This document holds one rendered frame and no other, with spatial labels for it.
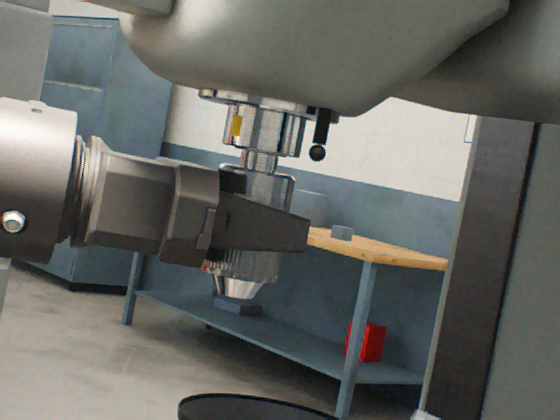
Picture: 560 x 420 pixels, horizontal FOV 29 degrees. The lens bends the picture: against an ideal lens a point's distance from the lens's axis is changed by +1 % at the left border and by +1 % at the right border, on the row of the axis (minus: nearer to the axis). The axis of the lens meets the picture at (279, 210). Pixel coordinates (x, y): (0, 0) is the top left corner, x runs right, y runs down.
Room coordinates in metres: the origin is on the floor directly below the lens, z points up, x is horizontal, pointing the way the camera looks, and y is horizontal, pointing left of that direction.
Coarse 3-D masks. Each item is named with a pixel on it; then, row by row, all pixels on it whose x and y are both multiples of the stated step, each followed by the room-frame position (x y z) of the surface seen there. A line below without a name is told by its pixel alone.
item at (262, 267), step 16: (240, 192) 0.62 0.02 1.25; (256, 192) 0.62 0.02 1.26; (272, 192) 0.62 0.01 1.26; (288, 208) 0.63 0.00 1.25; (208, 256) 0.62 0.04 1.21; (224, 256) 0.62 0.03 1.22; (240, 256) 0.62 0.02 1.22; (256, 256) 0.62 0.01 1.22; (272, 256) 0.62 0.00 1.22; (224, 272) 0.62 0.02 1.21; (240, 272) 0.62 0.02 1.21; (256, 272) 0.62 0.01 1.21; (272, 272) 0.63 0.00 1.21
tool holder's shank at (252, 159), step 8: (248, 152) 0.63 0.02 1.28; (256, 152) 0.63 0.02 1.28; (264, 152) 0.62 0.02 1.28; (240, 160) 0.64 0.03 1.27; (248, 160) 0.63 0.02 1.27; (256, 160) 0.63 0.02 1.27; (264, 160) 0.63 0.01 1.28; (272, 160) 0.63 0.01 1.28; (248, 168) 0.63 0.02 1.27; (256, 168) 0.63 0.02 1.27; (264, 168) 0.63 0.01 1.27; (272, 168) 0.63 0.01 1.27
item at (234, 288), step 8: (216, 280) 0.63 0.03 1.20; (224, 280) 0.63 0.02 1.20; (232, 280) 0.62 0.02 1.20; (216, 288) 0.63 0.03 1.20; (224, 288) 0.63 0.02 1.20; (232, 288) 0.63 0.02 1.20; (240, 288) 0.63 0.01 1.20; (248, 288) 0.63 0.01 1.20; (256, 288) 0.63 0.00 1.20; (232, 296) 0.63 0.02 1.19; (240, 296) 0.63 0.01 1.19; (248, 296) 0.63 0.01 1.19
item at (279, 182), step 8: (224, 168) 0.62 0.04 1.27; (232, 168) 0.62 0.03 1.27; (240, 168) 0.62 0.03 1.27; (224, 176) 0.62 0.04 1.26; (232, 176) 0.62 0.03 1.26; (240, 176) 0.62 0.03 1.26; (248, 176) 0.62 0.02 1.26; (256, 176) 0.62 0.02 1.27; (264, 176) 0.62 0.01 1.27; (272, 176) 0.62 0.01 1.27; (280, 176) 0.62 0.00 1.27; (288, 176) 0.63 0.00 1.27; (240, 184) 0.62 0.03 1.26; (248, 184) 0.62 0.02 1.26; (256, 184) 0.62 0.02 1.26; (264, 184) 0.62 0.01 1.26; (272, 184) 0.62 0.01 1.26; (280, 184) 0.62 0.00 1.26; (288, 184) 0.63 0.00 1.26; (288, 192) 0.63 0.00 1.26
